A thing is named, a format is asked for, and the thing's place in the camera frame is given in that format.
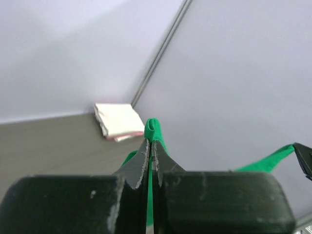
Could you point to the folded pink t shirt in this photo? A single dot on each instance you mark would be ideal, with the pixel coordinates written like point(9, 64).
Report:
point(126, 137)

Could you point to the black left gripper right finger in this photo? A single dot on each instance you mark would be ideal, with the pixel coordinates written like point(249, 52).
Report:
point(188, 202)

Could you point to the green t shirt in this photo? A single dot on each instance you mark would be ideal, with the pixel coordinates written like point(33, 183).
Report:
point(153, 133)

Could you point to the folded white t shirt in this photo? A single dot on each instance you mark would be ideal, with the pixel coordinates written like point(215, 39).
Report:
point(118, 120)

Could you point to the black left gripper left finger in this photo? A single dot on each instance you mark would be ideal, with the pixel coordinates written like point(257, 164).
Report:
point(80, 204)

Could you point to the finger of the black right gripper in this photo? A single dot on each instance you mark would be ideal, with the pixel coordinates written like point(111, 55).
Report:
point(304, 156)

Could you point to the right aluminium frame post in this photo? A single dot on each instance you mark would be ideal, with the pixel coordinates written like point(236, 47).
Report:
point(161, 50)

